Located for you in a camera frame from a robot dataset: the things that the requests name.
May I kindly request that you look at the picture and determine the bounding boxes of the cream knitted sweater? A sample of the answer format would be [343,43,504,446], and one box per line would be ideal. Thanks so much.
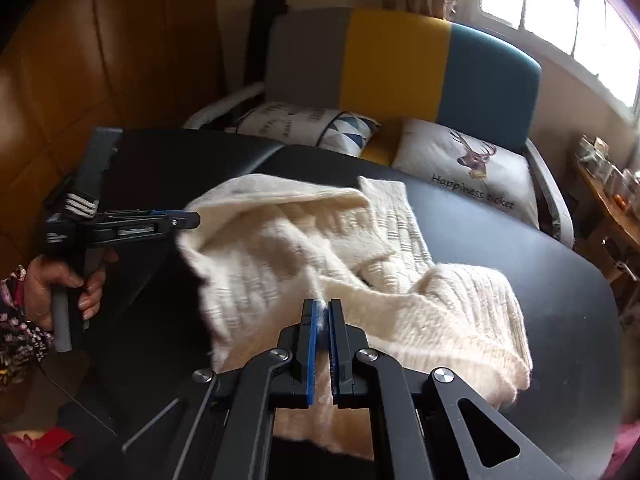
[176,173,535,461]

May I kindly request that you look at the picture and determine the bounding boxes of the floral sleeve left forearm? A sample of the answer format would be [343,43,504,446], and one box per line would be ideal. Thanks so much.
[0,266,53,391]

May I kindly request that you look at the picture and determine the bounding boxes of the person's left hand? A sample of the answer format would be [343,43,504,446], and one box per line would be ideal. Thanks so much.
[24,249,118,332]

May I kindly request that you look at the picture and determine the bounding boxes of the triangle pattern white pillow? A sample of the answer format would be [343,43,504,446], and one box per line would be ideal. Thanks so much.
[226,102,381,157]

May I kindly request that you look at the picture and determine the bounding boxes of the deer print white pillow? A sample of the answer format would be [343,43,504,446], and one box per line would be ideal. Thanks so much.
[393,119,539,229]

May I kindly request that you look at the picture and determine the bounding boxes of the grey yellow blue sofa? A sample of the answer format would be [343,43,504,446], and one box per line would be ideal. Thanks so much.
[183,6,576,248]

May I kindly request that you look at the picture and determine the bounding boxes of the wooden side desk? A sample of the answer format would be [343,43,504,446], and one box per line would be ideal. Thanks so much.
[569,131,640,281]

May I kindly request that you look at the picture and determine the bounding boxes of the brown leather wall panel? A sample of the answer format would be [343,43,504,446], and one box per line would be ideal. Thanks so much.
[1,0,226,273]

